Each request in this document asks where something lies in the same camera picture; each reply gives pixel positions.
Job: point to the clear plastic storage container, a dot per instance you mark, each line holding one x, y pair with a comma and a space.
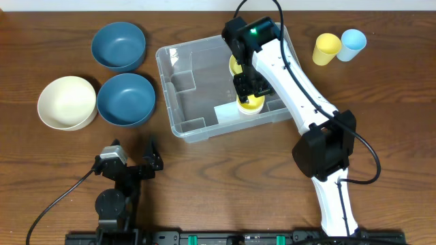
199, 92

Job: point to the large cream bowl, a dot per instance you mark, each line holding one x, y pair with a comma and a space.
68, 104

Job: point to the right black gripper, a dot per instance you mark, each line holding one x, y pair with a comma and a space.
251, 86

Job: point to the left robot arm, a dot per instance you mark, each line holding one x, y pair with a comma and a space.
117, 207

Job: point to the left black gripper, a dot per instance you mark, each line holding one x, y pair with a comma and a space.
135, 171

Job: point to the yellow cup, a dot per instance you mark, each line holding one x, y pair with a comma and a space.
252, 101
327, 46

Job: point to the small yellow bowl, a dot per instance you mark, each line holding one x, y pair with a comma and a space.
234, 67

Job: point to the cream cup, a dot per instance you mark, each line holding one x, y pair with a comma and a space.
249, 112

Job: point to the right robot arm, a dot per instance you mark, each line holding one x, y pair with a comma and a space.
323, 150

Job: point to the blue bowl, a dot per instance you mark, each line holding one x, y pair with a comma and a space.
126, 100
119, 46

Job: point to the light blue cup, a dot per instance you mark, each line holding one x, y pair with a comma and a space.
353, 41

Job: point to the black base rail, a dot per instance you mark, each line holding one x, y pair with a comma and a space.
204, 238

